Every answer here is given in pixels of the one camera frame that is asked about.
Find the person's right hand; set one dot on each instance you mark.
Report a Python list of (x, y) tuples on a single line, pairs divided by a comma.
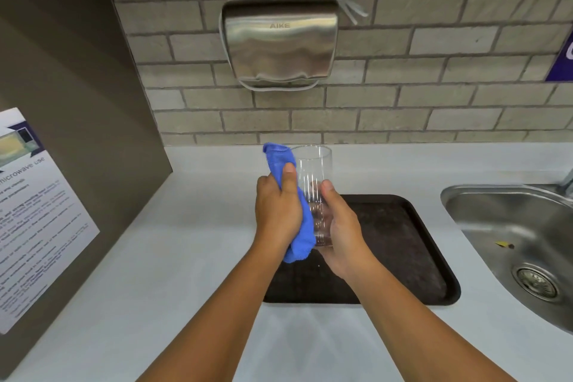
[(344, 234)]

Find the person's left hand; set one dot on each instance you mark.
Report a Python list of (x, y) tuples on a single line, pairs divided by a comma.
[(274, 211)]

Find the person's right thumb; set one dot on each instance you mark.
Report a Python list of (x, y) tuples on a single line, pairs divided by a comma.
[(330, 198)]

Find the person's left thumb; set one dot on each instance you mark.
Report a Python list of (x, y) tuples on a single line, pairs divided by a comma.
[(290, 180)]

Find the clear drinking glass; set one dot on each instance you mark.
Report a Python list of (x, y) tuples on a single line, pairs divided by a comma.
[(313, 175)]

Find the blue cleaning cloth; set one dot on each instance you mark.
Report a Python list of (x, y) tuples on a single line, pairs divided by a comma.
[(299, 216)]

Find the person's left forearm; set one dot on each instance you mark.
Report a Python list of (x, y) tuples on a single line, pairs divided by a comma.
[(210, 319)]

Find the person's right forearm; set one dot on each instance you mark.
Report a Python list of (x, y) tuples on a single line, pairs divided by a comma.
[(416, 328)]

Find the dark brown tray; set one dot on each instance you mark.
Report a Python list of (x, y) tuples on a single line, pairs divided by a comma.
[(403, 252)]

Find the stainless steel hand dryer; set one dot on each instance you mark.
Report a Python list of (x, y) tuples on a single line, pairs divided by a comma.
[(280, 43)]

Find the yellow scrap in sink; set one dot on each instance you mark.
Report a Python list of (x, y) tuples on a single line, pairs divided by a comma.
[(504, 244)]

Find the stainless steel sink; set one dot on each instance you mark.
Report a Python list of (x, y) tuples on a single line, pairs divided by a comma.
[(515, 234)]

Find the sink drain strainer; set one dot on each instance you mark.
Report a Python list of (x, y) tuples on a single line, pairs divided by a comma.
[(536, 282)]

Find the dark grey cabinet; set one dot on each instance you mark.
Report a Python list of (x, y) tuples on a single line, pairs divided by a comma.
[(67, 135)]

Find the white instruction sheet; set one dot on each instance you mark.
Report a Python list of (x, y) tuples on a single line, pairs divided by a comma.
[(36, 216)]

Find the purple wall sign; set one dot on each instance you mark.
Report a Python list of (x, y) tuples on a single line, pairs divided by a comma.
[(562, 59)]

